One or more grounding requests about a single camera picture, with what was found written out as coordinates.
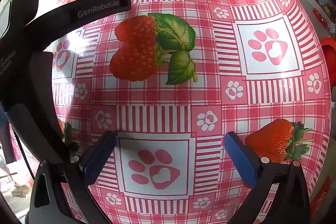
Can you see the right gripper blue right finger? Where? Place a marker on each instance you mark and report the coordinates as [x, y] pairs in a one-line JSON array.
[[245, 160]]

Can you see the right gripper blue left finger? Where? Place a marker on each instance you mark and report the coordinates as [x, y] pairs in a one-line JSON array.
[[94, 158]]

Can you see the strawberry pattern pink tablecloth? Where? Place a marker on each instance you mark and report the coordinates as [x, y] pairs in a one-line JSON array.
[[172, 77]]

